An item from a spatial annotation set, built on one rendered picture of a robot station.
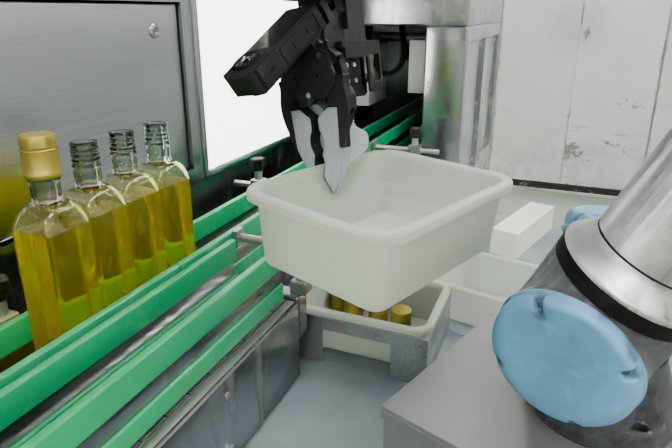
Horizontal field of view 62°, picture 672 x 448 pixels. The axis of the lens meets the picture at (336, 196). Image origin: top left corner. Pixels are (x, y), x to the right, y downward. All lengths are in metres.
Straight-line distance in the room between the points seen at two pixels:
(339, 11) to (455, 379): 0.45
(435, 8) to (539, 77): 2.79
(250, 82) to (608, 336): 0.35
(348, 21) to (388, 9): 0.98
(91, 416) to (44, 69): 0.44
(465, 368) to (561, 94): 3.65
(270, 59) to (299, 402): 0.51
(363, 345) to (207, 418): 0.30
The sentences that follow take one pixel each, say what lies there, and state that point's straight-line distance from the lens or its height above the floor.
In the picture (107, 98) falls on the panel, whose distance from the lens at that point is 0.87.
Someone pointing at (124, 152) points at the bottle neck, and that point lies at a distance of 0.70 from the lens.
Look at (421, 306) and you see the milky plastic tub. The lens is 0.99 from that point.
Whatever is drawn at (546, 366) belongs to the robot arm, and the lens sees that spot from 0.48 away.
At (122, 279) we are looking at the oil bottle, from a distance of 0.70.
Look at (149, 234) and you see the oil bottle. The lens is 0.72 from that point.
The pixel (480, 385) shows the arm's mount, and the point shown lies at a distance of 0.72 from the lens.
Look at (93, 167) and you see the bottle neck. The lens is 0.66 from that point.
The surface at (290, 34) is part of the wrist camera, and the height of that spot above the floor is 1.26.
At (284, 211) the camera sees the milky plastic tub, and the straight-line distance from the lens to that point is 0.46.
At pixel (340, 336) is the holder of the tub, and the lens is 0.88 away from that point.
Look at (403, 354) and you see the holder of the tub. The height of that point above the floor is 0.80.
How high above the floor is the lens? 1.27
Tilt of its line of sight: 18 degrees down
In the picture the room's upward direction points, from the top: straight up
